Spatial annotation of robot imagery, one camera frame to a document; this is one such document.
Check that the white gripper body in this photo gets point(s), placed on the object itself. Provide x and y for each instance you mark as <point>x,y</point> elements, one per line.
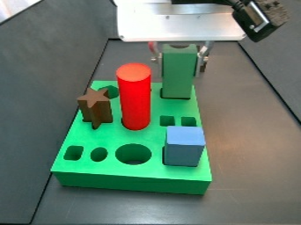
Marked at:
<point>156,20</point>

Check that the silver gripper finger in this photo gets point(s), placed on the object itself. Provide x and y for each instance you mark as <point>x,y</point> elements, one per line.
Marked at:
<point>155,53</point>
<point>203,50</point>

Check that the green arch block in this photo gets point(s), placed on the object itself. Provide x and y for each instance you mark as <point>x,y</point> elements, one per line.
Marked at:
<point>178,70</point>

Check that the green shape sorter board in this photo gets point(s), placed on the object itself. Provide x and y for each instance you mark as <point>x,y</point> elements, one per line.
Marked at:
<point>113,158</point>

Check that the red cylinder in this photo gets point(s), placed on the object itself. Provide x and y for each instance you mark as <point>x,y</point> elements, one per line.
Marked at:
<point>133,81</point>

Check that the brown star block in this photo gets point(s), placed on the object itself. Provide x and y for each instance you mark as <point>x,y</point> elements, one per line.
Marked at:
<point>95,107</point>

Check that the blue cube block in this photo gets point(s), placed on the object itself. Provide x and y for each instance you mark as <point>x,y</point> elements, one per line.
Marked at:
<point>183,146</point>

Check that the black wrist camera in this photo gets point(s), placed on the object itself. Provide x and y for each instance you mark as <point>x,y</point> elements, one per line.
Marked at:
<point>259,17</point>

